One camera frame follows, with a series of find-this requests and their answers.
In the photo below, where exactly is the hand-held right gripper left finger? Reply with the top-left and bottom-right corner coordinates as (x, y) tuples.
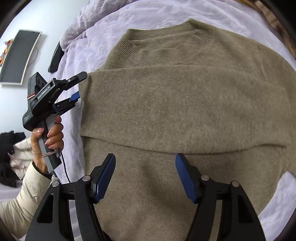
(25, 153), (116, 241)

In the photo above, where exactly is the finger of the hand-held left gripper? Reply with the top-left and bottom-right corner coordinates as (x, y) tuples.
(60, 71), (88, 91)
(54, 91), (80, 116)

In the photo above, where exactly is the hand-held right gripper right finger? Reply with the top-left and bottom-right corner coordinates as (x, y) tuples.
(175, 153), (266, 241)

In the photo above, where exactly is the olive knit sweater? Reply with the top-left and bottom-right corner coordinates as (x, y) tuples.
(79, 19), (292, 241)

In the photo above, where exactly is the black clothes pile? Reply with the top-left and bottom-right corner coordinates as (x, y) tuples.
(0, 131), (27, 188)

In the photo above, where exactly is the person's left hand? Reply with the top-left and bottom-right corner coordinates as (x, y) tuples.
(31, 115), (65, 173)

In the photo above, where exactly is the black bedside object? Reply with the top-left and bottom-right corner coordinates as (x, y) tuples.
(48, 43), (65, 73)

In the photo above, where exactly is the lavender plush blanket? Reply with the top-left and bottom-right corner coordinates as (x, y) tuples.
(48, 0), (295, 241)

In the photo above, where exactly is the cream puffer jacket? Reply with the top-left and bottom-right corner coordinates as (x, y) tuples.
(10, 138), (35, 180)

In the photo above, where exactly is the orange flower decoration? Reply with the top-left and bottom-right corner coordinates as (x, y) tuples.
(0, 39), (13, 67)

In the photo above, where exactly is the wall-mounted flat screen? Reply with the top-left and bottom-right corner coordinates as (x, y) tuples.
(0, 29), (42, 86)

